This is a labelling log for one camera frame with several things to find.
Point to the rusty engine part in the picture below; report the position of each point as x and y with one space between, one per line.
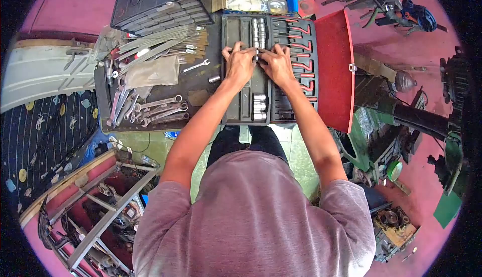
393 232

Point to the person's right hand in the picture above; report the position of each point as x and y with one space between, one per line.
278 68

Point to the person's left little finger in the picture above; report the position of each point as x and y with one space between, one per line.
226 54

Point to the grey plastic bag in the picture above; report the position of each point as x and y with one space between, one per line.
152 73

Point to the small chrome socket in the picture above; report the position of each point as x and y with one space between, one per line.
256 55

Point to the bundle of metal rods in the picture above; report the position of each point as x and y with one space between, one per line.
162 43

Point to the person's body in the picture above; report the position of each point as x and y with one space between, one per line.
252 220

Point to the person's right fingers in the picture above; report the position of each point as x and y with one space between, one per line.
276 51

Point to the pile of wrenches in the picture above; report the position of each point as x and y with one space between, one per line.
150 109

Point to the clear crumpled plastic bag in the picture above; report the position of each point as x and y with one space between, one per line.
103 43

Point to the dark patterned mattress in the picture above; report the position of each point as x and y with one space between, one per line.
41 141

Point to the cardboard box with plastic bags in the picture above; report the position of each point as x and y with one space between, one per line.
248 0

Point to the row of chrome sockets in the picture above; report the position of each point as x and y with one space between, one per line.
259 32

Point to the green motorcycle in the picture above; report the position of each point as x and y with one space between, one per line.
395 119

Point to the person's left hand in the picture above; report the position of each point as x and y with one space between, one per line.
239 66

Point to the open red tool case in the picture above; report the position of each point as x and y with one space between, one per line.
331 70

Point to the person's legs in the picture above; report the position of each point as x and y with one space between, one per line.
263 139

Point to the black plastic socket case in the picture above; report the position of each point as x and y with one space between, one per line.
158 4

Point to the large chrome socket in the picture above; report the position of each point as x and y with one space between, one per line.
260 98
260 116
260 107

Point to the grey metal frame rack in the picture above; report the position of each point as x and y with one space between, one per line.
101 220

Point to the loose chrome socket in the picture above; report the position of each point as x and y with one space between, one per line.
214 78

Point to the small combination wrench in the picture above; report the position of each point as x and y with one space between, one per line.
194 67

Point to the person's left fingers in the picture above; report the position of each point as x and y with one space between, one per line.
244 47

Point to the pile of power tools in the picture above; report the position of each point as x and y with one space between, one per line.
380 2

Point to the white panelled door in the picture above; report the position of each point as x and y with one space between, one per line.
41 77

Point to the blue small box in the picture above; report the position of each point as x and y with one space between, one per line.
292 2

